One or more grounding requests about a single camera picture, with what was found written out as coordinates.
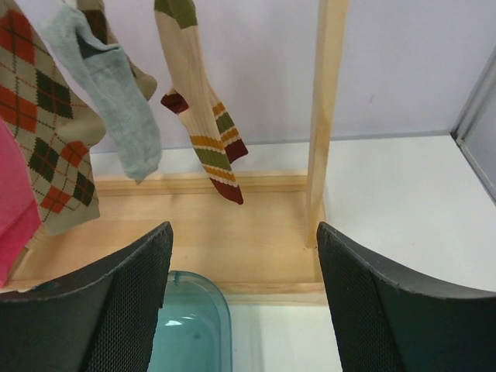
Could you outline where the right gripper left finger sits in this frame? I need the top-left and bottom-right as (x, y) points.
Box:
(1, 222), (173, 371)

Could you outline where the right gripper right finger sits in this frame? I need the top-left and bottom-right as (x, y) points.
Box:
(316, 222), (495, 371)

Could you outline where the blue translucent plastic bin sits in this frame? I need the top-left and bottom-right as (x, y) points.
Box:
(148, 270), (233, 372)

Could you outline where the red mesh cloth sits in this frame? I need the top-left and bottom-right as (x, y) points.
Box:
(1, 122), (41, 285)

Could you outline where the wooden clothes rack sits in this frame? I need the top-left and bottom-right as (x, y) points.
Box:
(5, 1), (348, 305)

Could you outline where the argyle patterned sock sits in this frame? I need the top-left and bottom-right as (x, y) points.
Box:
(1, 1), (105, 236)

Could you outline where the cream striped sock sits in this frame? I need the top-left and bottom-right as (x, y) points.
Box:
(153, 1), (248, 205)

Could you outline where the right aluminium frame post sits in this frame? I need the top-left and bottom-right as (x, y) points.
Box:
(450, 52), (495, 199)

